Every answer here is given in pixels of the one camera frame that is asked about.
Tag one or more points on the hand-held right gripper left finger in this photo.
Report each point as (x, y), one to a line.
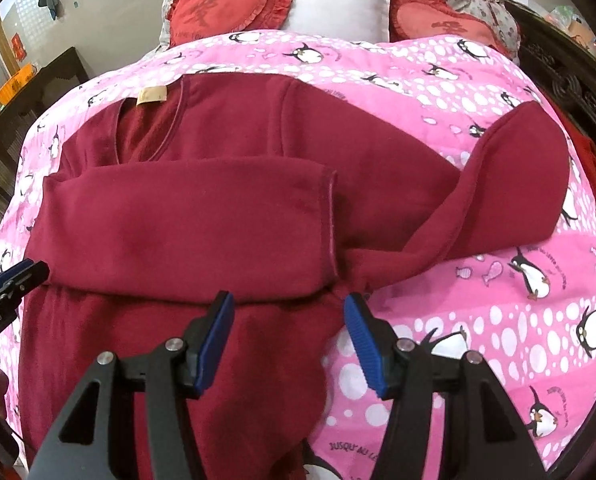
(213, 342)

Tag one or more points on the pile of snack packets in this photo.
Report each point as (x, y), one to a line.
(573, 27)

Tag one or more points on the dark red sweater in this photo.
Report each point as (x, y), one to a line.
(203, 200)

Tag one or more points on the orange box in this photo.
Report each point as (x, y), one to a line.
(15, 85)

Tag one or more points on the dark carved wooden bed frame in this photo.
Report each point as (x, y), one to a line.
(553, 70)

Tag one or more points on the white square pillow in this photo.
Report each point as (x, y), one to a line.
(338, 5)

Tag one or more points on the red cloth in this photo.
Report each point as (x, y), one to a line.
(585, 155)

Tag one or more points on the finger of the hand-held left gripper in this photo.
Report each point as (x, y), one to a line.
(13, 277)

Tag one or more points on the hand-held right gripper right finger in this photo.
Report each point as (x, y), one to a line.
(365, 342)

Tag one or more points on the small red heart pillow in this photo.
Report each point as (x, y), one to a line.
(443, 20)

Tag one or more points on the large red heart pillow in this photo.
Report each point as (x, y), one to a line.
(213, 10)

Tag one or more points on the pink penguin print blanket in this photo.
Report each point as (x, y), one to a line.
(478, 270)

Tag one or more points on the dark wooden table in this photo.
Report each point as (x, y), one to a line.
(53, 75)

